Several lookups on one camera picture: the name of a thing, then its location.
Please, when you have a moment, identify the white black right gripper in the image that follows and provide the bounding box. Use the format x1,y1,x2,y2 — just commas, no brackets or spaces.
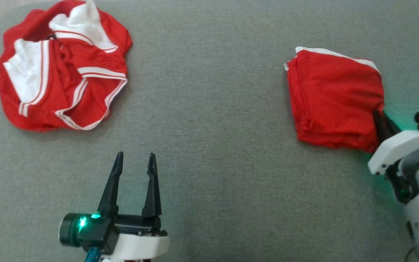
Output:
368,108,419,204

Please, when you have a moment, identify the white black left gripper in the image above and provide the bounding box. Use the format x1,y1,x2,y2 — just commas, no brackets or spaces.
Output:
59,151,170,262

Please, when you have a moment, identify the red white sports garment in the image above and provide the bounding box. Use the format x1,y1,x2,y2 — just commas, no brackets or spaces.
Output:
0,0,133,132

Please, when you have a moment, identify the teal cable connector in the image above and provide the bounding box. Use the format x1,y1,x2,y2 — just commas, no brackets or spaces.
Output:
84,247,101,262

